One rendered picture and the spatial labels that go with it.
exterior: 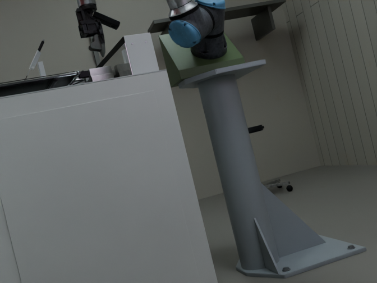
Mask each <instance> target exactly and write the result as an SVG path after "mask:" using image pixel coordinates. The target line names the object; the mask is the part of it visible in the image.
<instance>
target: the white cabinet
mask: <svg viewBox="0 0 377 283"><path fill-rule="evenodd" d="M0 283H218V281H217V277H216V274H215V269H214V265H213V260H212V256H211V252H210V248H209V244H208V240H207V237H206V232H205V227H204V223H203V218H202V215H201V211H200V207H199V202H198V199H197V195H196V190H195V185H194V181H193V178H192V174H191V170H190V165H189V161H188V158H187V153H186V148H185V144H184V141H183V137H182V132H181V128H180V123H179V120H178V116H177V111H176V107H175V104H174V99H173V95H172V91H171V86H170V83H169V78H168V74H167V71H159V72H154V73H149V74H143V75H136V76H130V77H124V78H120V79H113V80H107V81H101V82H97V83H90V84H84V85H78V86H71V87H67V88H60V89H54V90H48V91H44V92H37V93H31V94H25V95H18V96H14V97H8V98H1V99H0Z"/></svg>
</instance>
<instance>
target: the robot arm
mask: <svg viewBox="0 0 377 283"><path fill-rule="evenodd" d="M166 1H167V3H168V5H169V8H170V12H169V15H168V16H169V19H170V21H171V23H170V25H169V29H168V32H169V35H170V37H171V38H172V40H173V41H174V42H175V43H176V44H177V45H180V46H181V47H184V48H191V52H192V54H193V55H195V56H196V57H199V58H202V59H207V60H212V59H216V58H220V57H222V56H224V55H225V54H226V52H227V42H226V39H225V36H224V17H225V9H226V7H225V0H195V1H193V0H166ZM77 4H78V8H77V9H76V11H75V12H76V16H77V20H78V23H79V25H78V27H79V32H80V36H81V38H90V37H91V36H93V38H92V43H91V44H90V46H89V50H90V51H95V52H100V54H101V56H102V57H104V55H105V40H104V33H103V28H102V24H103V25H106V26H108V27H110V28H112V29H115V30H117V29H118V27H119V25H120V22H119V21H117V20H115V19H113V18H110V17H108V16H106V15H103V14H101V13H98V12H96V10H97V7H96V1H95V0H77ZM93 12H94V13H93Z"/></svg>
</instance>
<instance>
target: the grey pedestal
mask: <svg viewBox="0 0 377 283"><path fill-rule="evenodd" d="M265 64H266V61H265V59H264V60H258V61H253V62H248V63H242V64H239V65H234V66H228V67H223V68H219V69H215V70H211V71H208V72H205V73H203V74H200V75H196V76H193V77H190V78H188V79H184V80H183V81H182V82H180V83H179V84H178V86H179V88H180V89H185V88H199V93H200V97H201V102H202V105H203V109H204V113H205V118H206V123H207V126H208V130H209V135H210V139H211V142H212V146H213V151H214V155H215V160H216V163H217V168H218V172H219V176H220V180H221V184H222V188H223V192H224V197H225V200H226V205H227V209H228V213H229V218H230V221H231V225H232V230H233V234H234V237H235V242H236V246H237V251H238V255H239V260H238V263H237V265H236V270H238V271H239V272H241V273H243V274H244V275H246V276H252V277H270V278H279V279H286V278H288V277H291V276H294V275H298V274H300V273H303V272H306V271H309V270H312V269H314V268H318V267H321V266H323V265H326V264H329V263H332V262H335V261H338V260H341V259H343V258H347V257H350V256H352V255H355V254H359V253H361V252H364V251H366V247H362V246H360V245H356V244H352V243H348V242H345V241H341V240H337V239H333V238H329V237H326V236H322V235H318V234H317V233H316V232H315V231H313V230H312V229H311V228H310V227H309V226H308V225H307V224H305V223H304V222H303V220H301V219H300V218H299V217H298V216H297V215H296V214H295V213H293V212H292V211H291V210H290V209H289V208H288V207H287V206H286V205H285V204H284V203H283V202H281V201H280V200H279V199H278V198H277V197H276V196H275V195H274V194H273V193H272V192H271V191H270V190H269V189H267V188H266V187H265V186H264V185H263V184H262V183H261V181H260V177H259V172H258V168H257V165H256V161H255V156H254V151H253V148H252V144H251V139H250V135H249V131H248V127H247V123H246V119H245V114H244V111H243V106H242V102H241V98H240V93H239V90H238V86H237V81H236V79H239V78H241V77H243V76H245V75H246V74H248V73H250V72H252V71H254V70H256V69H258V68H259V67H262V66H263V65H265Z"/></svg>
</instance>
